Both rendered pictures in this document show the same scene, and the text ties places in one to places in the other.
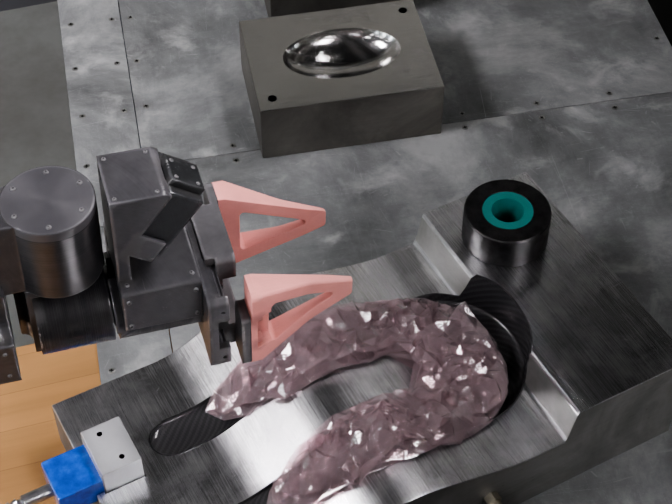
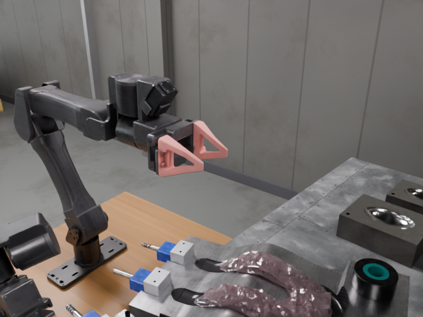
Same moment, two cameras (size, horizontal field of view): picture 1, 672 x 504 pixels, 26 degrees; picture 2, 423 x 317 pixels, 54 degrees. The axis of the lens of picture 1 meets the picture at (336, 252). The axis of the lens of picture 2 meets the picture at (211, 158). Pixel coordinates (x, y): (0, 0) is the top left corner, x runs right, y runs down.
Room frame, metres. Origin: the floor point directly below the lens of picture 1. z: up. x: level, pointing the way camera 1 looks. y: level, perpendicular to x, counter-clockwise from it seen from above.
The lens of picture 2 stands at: (0.29, -0.47, 1.47)
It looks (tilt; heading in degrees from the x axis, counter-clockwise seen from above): 25 degrees down; 54
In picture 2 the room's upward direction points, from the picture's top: straight up
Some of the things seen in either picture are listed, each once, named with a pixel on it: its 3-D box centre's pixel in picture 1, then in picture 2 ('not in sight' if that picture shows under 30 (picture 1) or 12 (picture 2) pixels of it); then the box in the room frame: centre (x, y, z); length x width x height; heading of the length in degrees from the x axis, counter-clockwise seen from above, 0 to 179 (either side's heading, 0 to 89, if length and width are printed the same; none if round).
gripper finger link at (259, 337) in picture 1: (277, 283); (185, 155); (0.61, 0.04, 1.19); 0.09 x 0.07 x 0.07; 106
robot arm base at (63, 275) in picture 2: not in sight; (87, 249); (0.53, 0.37, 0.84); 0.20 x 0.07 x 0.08; 17
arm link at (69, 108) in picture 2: not in sight; (70, 121); (0.53, 0.36, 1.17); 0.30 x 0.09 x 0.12; 106
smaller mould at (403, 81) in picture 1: (339, 76); (385, 228); (1.21, 0.00, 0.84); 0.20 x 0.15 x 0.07; 101
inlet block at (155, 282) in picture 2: not in sight; (138, 279); (0.57, 0.18, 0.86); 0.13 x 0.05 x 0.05; 118
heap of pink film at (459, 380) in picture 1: (367, 379); (266, 285); (0.75, -0.03, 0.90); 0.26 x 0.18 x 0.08; 118
